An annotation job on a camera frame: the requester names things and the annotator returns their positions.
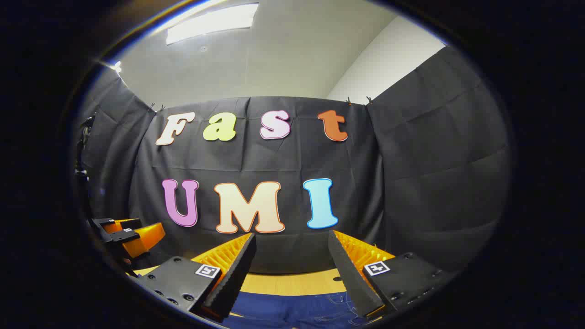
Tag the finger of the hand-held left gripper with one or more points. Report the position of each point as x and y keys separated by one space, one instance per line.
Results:
x=146 y=240
x=103 y=226

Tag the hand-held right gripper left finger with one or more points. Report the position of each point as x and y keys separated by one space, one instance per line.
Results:
x=235 y=278

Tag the blue denim jeans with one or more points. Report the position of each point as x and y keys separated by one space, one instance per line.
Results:
x=292 y=313

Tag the black backdrop cloth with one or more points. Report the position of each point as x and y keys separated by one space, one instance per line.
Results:
x=292 y=160

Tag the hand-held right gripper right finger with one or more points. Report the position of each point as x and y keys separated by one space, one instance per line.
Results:
x=349 y=278

